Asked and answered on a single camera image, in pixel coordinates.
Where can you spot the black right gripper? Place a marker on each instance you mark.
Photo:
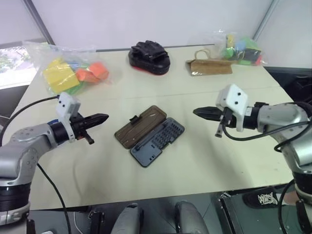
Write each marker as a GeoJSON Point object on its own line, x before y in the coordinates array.
{"type": "Point", "coordinates": [228, 120]}

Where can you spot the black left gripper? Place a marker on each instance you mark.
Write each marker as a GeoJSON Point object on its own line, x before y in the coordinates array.
{"type": "Point", "coordinates": [78, 125]}

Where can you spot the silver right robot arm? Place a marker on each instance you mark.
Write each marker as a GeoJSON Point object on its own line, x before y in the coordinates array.
{"type": "Point", "coordinates": [280, 117]}

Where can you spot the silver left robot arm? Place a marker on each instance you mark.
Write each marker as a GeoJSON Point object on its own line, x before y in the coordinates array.
{"type": "Point", "coordinates": [26, 143]}

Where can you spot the screwdriver bit case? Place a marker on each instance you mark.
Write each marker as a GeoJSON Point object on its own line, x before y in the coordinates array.
{"type": "Point", "coordinates": [143, 136]}

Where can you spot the green foam block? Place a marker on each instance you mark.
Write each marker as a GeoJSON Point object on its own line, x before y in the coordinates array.
{"type": "Point", "coordinates": [75, 89]}

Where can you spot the orange foam block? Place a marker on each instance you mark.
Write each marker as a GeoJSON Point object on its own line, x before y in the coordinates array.
{"type": "Point", "coordinates": [85, 75]}
{"type": "Point", "coordinates": [98, 69]}

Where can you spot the yellow foam block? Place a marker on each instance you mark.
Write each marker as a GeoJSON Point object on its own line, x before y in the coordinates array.
{"type": "Point", "coordinates": [61, 75]}

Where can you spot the clear bag of colourful toys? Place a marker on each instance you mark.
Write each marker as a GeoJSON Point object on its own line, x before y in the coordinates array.
{"type": "Point", "coordinates": [240, 48]}

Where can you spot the clear bag of foam blocks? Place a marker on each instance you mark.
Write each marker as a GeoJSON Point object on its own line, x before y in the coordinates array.
{"type": "Point", "coordinates": [61, 56]}

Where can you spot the black padded boxing mitt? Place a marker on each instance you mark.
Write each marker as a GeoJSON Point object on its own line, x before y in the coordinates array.
{"type": "Point", "coordinates": [148, 58]}

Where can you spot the black furniture beside table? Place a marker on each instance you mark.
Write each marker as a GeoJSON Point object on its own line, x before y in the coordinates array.
{"type": "Point", "coordinates": [295, 83]}

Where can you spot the black shoe with white print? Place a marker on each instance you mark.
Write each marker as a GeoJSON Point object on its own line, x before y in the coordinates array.
{"type": "Point", "coordinates": [260, 198]}

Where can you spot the grey rounded robot leg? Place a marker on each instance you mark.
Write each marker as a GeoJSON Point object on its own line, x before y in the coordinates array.
{"type": "Point", "coordinates": [191, 219]}
{"type": "Point", "coordinates": [128, 220]}

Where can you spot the black metal box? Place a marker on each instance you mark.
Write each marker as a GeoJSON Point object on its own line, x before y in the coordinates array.
{"type": "Point", "coordinates": [243, 219]}

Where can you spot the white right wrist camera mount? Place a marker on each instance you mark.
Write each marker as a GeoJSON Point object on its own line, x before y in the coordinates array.
{"type": "Point", "coordinates": [235, 97]}

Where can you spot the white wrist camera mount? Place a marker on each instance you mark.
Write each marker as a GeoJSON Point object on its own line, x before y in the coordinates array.
{"type": "Point", "coordinates": [235, 97]}
{"type": "Point", "coordinates": [65, 103]}

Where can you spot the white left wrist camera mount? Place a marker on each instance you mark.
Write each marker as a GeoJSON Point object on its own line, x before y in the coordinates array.
{"type": "Point", "coordinates": [65, 103]}

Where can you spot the black bracket under table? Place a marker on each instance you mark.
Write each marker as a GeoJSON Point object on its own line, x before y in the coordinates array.
{"type": "Point", "coordinates": [97, 223]}

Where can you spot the grey window frame post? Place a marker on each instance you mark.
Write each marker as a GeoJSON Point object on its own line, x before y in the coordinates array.
{"type": "Point", "coordinates": [267, 19]}
{"type": "Point", "coordinates": [40, 22]}

